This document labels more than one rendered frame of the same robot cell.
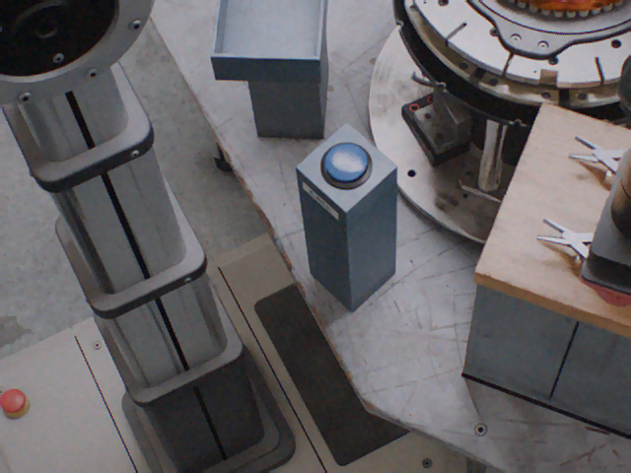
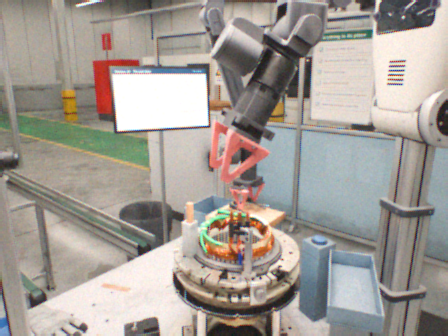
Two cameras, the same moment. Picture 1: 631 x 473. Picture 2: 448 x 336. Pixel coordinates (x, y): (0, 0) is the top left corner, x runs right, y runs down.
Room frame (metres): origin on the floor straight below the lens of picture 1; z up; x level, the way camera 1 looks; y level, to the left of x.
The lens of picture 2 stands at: (1.56, -0.19, 1.53)
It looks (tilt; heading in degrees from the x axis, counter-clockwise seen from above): 15 degrees down; 188
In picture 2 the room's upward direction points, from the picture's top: straight up
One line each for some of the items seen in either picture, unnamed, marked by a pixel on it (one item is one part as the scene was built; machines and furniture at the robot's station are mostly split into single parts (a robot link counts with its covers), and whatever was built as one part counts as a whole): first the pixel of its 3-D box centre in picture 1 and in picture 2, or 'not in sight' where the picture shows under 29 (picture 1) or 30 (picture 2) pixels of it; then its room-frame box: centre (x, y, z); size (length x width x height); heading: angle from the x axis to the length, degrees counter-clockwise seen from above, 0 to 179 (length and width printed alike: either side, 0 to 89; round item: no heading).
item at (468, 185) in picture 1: (488, 185); not in sight; (0.66, -0.20, 0.81); 0.07 x 0.03 x 0.01; 57
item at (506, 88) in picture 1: (520, 89); not in sight; (0.63, -0.21, 1.06); 0.08 x 0.02 x 0.01; 65
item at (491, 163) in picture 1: (494, 142); not in sight; (0.66, -0.20, 0.91); 0.02 x 0.02 x 0.21
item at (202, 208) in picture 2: not in sight; (210, 239); (0.40, -0.40, 0.92); 0.17 x 0.11 x 0.28; 151
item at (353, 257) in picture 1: (349, 224); (316, 278); (0.58, -0.04, 0.91); 0.07 x 0.07 x 0.25; 38
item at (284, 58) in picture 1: (285, 35); (347, 328); (0.82, 0.01, 0.92); 0.25 x 0.11 x 0.28; 170
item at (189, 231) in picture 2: not in sight; (190, 238); (0.82, -0.38, 1.14); 0.03 x 0.03 x 0.09; 65
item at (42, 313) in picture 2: not in sight; (54, 320); (0.75, -0.83, 0.79); 0.24 x 0.12 x 0.02; 58
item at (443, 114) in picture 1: (442, 117); (276, 323); (0.73, -0.16, 0.85); 0.06 x 0.04 x 0.05; 21
